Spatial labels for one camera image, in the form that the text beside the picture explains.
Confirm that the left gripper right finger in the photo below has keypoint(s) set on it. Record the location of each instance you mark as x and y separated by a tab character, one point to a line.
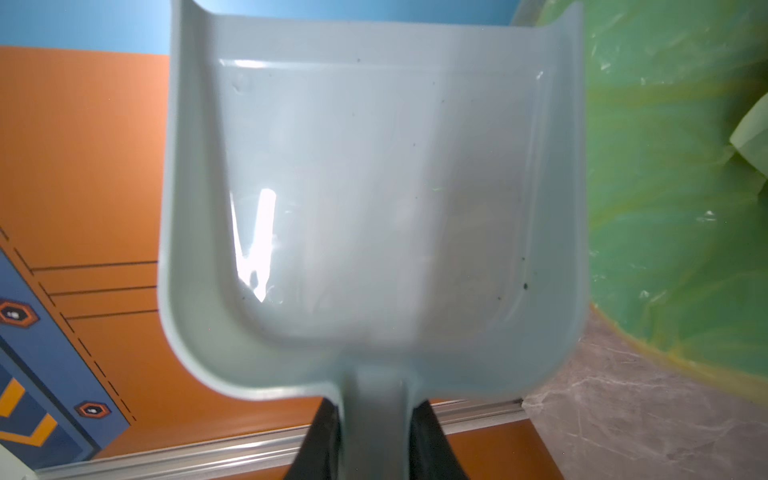
431	456

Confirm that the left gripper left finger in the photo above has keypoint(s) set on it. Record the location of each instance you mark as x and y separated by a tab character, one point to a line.
317	457

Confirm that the grey-green plastic dustpan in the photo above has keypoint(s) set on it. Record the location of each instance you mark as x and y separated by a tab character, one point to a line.
377	214

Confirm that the green trash bin with liner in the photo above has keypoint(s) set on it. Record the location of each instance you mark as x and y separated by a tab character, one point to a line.
677	217

